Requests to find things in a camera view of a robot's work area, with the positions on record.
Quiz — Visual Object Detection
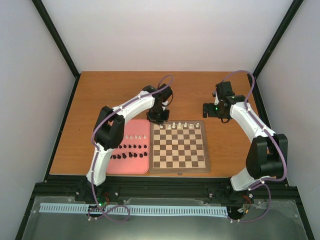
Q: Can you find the wooden chess board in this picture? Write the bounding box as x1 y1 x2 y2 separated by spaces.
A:
149 120 211 174

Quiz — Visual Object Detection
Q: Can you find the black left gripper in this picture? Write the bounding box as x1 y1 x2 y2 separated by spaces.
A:
147 106 171 127

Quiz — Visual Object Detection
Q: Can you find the light blue cable duct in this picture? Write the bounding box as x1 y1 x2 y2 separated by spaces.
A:
38 203 228 218

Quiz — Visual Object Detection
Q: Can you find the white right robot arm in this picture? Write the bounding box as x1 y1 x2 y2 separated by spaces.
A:
202 81 288 202

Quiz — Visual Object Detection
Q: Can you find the pink plastic tray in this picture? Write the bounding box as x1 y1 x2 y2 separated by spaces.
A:
106 119 150 175

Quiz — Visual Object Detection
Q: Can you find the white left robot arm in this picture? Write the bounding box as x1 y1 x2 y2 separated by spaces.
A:
86 84 173 202

